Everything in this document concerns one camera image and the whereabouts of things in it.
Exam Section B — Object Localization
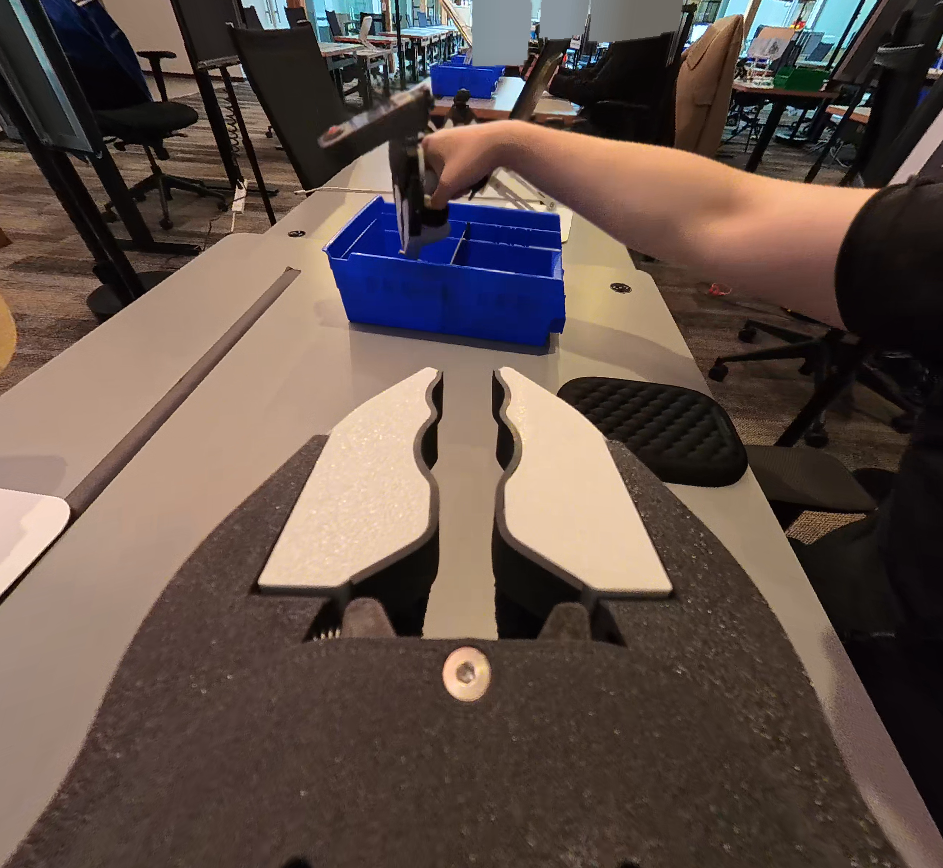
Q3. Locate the person's right hand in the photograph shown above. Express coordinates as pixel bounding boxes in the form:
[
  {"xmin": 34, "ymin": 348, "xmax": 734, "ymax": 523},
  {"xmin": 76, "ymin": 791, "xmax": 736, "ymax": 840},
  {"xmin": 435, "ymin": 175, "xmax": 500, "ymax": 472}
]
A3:
[{"xmin": 420, "ymin": 124, "xmax": 511, "ymax": 211}]

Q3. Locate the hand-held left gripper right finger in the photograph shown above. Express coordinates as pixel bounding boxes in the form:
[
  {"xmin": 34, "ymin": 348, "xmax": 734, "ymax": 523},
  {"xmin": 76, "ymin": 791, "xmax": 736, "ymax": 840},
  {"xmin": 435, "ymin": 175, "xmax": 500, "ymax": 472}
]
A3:
[{"xmin": 492, "ymin": 367, "xmax": 675, "ymax": 607}]

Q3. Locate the white tray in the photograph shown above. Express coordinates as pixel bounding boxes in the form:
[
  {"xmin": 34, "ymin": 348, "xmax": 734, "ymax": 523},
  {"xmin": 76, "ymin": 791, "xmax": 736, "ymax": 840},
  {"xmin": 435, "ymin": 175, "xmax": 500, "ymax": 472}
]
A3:
[{"xmin": 0, "ymin": 488, "xmax": 72, "ymax": 598}]

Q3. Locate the small blue bin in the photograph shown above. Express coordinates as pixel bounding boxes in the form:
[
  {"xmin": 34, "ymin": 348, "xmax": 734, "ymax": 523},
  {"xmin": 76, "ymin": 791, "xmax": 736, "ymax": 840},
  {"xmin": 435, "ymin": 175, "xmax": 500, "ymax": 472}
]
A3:
[{"xmin": 429, "ymin": 56, "xmax": 507, "ymax": 101}]

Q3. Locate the black mesh armrest pad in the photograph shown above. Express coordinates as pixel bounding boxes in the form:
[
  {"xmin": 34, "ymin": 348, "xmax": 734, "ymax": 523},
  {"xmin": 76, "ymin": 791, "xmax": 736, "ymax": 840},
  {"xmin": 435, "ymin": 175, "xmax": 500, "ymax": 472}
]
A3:
[{"xmin": 557, "ymin": 376, "xmax": 749, "ymax": 488}]

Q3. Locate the person's black shirt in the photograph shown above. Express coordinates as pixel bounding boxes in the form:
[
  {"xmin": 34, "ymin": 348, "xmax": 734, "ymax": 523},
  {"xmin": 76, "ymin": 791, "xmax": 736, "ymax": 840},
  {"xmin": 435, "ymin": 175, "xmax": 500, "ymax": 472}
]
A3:
[{"xmin": 836, "ymin": 175, "xmax": 943, "ymax": 832}]

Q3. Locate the black office chair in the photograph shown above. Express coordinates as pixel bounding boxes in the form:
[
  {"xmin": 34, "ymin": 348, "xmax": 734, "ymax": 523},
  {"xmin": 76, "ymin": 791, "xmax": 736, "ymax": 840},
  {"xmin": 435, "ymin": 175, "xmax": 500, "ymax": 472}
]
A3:
[{"xmin": 94, "ymin": 49, "xmax": 231, "ymax": 231}]

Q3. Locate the beige coat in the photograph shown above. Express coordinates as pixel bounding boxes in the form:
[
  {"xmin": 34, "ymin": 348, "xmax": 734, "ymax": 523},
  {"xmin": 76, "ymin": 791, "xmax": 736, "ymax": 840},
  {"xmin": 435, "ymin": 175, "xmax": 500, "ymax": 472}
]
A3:
[{"xmin": 674, "ymin": 13, "xmax": 747, "ymax": 159}]

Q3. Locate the blue divided parts bin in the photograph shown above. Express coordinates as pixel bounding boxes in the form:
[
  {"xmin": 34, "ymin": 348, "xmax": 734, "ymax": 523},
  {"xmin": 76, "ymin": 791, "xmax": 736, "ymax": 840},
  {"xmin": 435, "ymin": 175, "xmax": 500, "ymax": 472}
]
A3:
[{"xmin": 323, "ymin": 195, "xmax": 568, "ymax": 348}]

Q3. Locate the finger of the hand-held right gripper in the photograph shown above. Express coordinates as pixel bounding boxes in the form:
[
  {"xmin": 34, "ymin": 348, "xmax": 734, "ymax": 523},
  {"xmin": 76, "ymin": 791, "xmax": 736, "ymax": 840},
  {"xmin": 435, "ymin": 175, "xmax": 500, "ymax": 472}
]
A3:
[{"xmin": 398, "ymin": 220, "xmax": 452, "ymax": 262}]

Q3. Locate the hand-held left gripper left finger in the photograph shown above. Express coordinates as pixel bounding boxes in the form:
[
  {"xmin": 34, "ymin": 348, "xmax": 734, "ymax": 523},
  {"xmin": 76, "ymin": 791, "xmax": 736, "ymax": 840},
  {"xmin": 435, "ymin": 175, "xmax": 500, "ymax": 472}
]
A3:
[{"xmin": 255, "ymin": 367, "xmax": 444, "ymax": 602}]

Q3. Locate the black swivel chair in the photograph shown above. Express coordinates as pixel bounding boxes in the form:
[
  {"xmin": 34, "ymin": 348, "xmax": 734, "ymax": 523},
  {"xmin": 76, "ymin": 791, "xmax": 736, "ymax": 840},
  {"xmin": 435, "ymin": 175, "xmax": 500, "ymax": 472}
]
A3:
[{"xmin": 709, "ymin": 315, "xmax": 918, "ymax": 515}]

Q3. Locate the black high-back chair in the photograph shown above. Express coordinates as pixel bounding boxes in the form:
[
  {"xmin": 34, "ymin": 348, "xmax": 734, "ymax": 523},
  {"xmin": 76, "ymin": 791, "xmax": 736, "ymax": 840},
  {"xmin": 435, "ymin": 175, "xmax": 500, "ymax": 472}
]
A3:
[{"xmin": 549, "ymin": 31, "xmax": 686, "ymax": 147}]

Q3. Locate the blue jacket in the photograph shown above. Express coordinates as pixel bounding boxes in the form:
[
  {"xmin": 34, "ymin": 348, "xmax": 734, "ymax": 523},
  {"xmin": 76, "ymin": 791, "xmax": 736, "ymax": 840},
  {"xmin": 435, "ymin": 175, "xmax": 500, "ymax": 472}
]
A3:
[{"xmin": 29, "ymin": 0, "xmax": 157, "ymax": 112}]

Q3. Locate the person's right forearm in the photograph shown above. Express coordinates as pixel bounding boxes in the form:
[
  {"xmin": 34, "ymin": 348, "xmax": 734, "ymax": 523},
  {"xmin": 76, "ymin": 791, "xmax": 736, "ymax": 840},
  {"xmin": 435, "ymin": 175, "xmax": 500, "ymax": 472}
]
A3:
[{"xmin": 494, "ymin": 120, "xmax": 881, "ymax": 333}]

